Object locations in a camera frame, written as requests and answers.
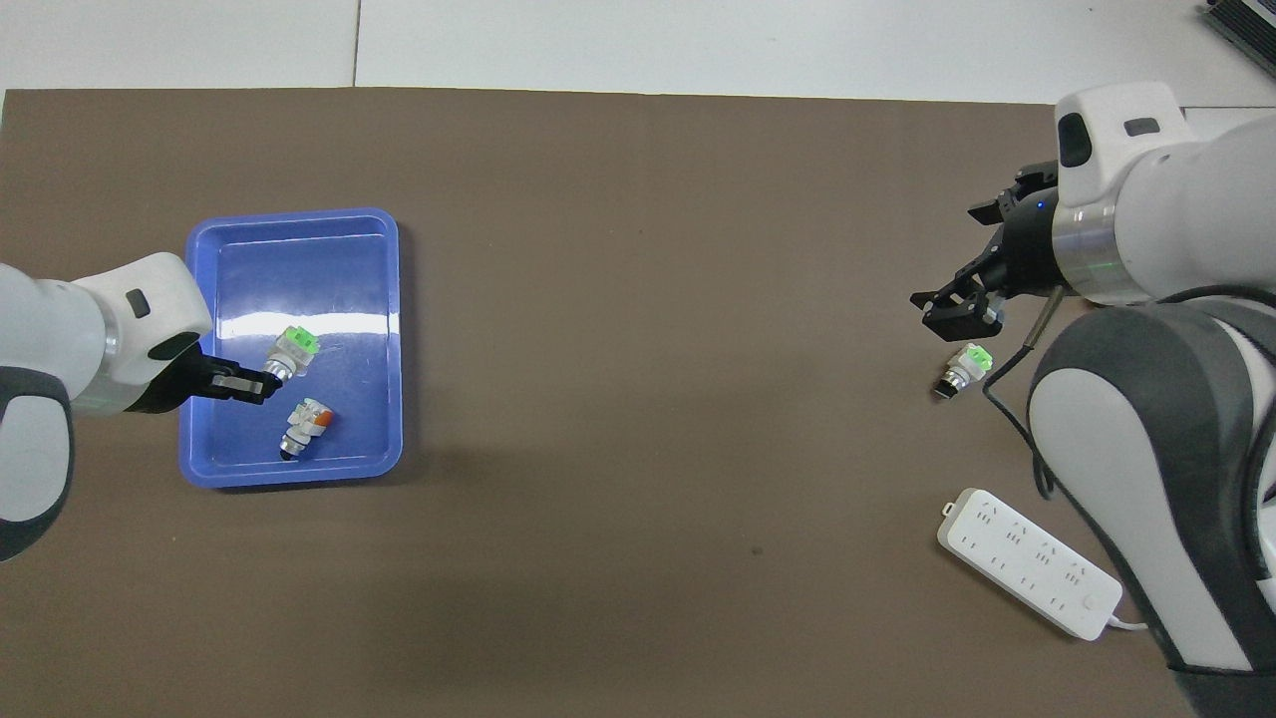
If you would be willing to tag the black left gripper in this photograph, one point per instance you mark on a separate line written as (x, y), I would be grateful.
(179, 387)

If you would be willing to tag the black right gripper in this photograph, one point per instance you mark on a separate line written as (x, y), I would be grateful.
(1032, 249)

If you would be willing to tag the green rotary switch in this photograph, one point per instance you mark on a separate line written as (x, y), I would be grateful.
(294, 349)
(965, 371)

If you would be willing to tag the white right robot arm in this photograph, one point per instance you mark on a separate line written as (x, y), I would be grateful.
(1166, 399)

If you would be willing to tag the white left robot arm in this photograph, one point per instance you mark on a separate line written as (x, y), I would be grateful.
(70, 339)

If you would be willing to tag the blue plastic tray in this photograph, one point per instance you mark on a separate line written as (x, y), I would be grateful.
(339, 269)

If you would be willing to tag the white power strip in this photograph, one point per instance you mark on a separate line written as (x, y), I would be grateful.
(1027, 560)

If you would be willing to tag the grey ribbed device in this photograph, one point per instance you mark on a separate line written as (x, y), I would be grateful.
(1246, 20)

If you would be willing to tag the brown table mat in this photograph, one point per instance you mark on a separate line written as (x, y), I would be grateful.
(648, 399)

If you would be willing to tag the orange rotary switch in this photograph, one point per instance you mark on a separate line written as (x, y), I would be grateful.
(307, 424)

